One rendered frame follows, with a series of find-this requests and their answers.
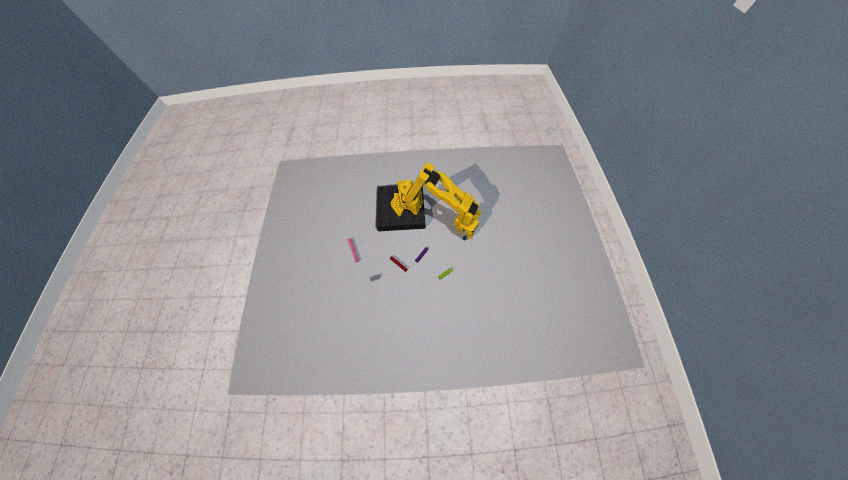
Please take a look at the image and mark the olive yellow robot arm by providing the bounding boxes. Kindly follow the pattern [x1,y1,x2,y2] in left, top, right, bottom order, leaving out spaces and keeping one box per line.
[391,163,479,225]

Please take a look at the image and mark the dark red rod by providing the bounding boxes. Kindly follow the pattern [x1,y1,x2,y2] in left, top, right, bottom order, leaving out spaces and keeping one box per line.
[390,257,408,272]

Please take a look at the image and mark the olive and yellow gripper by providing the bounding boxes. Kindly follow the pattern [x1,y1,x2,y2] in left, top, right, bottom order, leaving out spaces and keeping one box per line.
[454,210,482,239]

